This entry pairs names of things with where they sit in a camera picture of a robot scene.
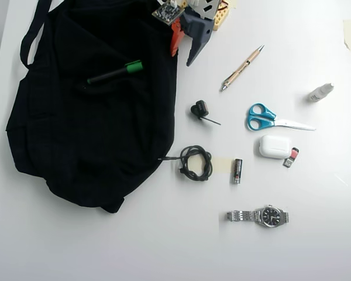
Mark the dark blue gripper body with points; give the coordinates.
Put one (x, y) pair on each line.
(196, 34)

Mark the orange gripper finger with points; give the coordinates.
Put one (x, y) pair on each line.
(177, 38)

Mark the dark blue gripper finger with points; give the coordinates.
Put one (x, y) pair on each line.
(196, 51)

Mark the green capped whiteboard marker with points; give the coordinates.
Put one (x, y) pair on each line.
(117, 72)

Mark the white and yellow robot arm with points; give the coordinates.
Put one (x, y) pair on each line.
(219, 14)

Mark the black fabric bag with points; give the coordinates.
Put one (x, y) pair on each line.
(90, 131)

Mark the small beige tape piece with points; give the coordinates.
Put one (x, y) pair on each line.
(233, 3)

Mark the beige ballpoint pen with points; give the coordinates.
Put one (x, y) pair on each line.
(242, 68)

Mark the small black clip with stick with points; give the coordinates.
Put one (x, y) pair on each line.
(200, 109)

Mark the beige masking tape strip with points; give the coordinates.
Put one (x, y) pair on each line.
(222, 165)

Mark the white earbuds case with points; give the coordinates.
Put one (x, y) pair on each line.
(273, 146)

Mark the black AA battery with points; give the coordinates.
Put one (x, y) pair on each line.
(237, 171)

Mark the small white dropper bottle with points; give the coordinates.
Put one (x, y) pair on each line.
(320, 92)

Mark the red and black flash drive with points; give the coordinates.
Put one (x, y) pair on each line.
(291, 158)

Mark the silver metal wristwatch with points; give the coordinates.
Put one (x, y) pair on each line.
(269, 217)

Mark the bare camera circuit board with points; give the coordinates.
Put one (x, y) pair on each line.
(167, 13)

